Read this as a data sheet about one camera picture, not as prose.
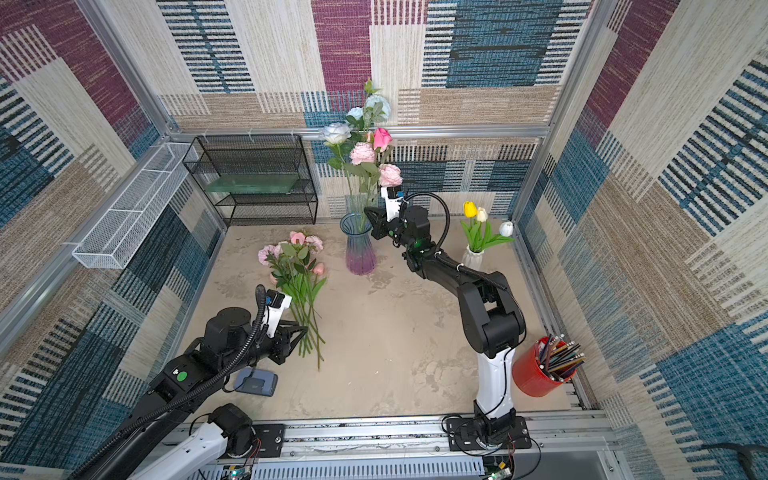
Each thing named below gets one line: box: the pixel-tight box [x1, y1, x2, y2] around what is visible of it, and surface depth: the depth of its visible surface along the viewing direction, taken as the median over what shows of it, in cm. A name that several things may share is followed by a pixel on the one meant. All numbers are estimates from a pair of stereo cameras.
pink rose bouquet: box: [320, 79, 404, 234], surface depth 84 cm
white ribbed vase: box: [462, 244, 485, 271], surface depth 91 cm
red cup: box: [512, 336, 576, 398], surface depth 75 cm
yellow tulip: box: [463, 201, 479, 218], surface depth 83 cm
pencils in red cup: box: [536, 333, 586, 381], surface depth 75 cm
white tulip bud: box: [499, 221, 514, 237], surface depth 79 cm
